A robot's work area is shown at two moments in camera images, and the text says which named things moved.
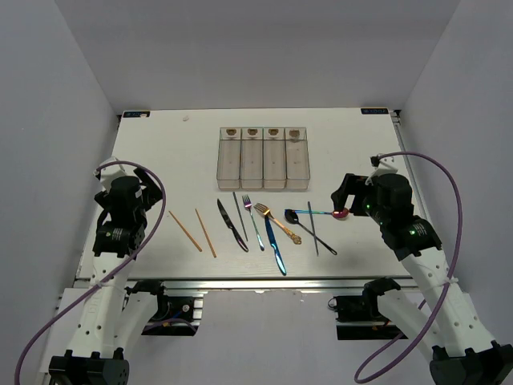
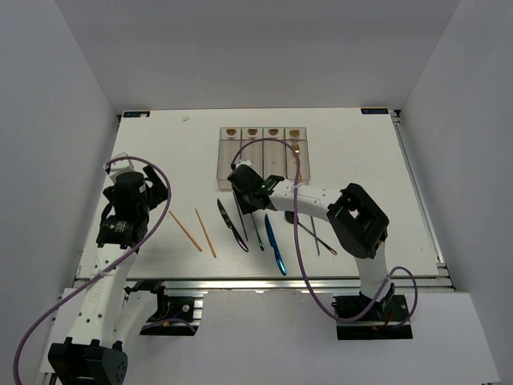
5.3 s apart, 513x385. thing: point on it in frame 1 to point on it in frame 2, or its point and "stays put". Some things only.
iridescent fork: [248, 204] stays put
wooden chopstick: [214, 255] stays put
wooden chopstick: [184, 230] stays put
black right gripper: [351, 185] to [244, 208]
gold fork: [266, 211] to [296, 149]
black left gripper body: [151, 194] stays put
